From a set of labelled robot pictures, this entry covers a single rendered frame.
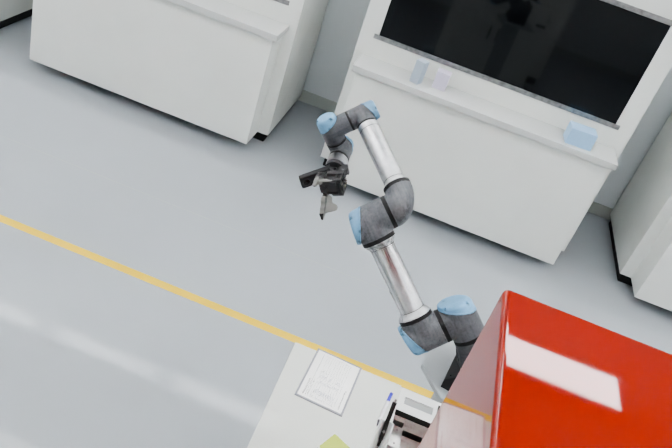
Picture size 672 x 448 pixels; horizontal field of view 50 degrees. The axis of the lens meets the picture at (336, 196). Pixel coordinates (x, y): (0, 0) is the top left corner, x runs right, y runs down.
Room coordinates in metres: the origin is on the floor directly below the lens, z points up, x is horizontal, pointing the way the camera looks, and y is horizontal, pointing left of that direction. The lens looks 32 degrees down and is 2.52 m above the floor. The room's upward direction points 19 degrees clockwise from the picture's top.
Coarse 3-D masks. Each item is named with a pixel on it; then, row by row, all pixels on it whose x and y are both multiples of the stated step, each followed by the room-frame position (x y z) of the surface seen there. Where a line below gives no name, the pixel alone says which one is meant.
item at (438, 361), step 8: (448, 344) 2.04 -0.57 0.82; (432, 352) 1.97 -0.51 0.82; (440, 352) 1.99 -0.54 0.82; (448, 352) 2.00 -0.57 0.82; (424, 360) 1.92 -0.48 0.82; (432, 360) 1.93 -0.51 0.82; (440, 360) 1.94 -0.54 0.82; (448, 360) 1.96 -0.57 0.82; (424, 368) 1.88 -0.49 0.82; (432, 368) 1.89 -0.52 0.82; (440, 368) 1.90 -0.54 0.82; (448, 368) 1.92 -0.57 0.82; (432, 376) 1.85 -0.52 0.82; (440, 376) 1.87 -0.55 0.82; (432, 384) 1.82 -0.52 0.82; (440, 384) 1.83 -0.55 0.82; (440, 392) 1.79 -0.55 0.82; (440, 400) 1.77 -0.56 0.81
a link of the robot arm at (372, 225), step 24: (360, 216) 1.99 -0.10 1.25; (384, 216) 1.99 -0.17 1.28; (360, 240) 1.96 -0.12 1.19; (384, 240) 1.96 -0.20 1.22; (384, 264) 1.94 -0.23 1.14; (408, 288) 1.91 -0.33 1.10; (408, 312) 1.88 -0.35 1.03; (432, 312) 1.91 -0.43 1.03; (408, 336) 1.83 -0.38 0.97; (432, 336) 1.84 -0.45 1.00
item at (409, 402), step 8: (400, 392) 1.59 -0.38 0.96; (408, 392) 1.60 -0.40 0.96; (400, 400) 1.56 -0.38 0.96; (408, 400) 1.57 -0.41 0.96; (416, 400) 1.58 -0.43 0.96; (424, 400) 1.59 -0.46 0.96; (432, 400) 1.60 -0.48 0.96; (400, 408) 1.52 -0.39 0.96; (408, 408) 1.54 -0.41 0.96; (416, 408) 1.55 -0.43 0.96; (424, 408) 1.56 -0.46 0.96; (432, 408) 1.57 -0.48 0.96; (416, 416) 1.52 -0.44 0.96; (424, 416) 1.53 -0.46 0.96; (432, 416) 1.54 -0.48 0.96
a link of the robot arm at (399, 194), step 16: (352, 112) 2.33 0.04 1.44; (368, 112) 2.33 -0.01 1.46; (352, 128) 2.31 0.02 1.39; (368, 128) 2.27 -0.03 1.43; (368, 144) 2.23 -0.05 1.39; (384, 144) 2.22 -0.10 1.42; (384, 160) 2.16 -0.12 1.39; (384, 176) 2.12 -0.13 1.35; (400, 176) 2.11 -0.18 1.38; (384, 192) 2.10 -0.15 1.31; (400, 192) 2.05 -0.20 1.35; (400, 208) 2.01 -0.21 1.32; (400, 224) 2.01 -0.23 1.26
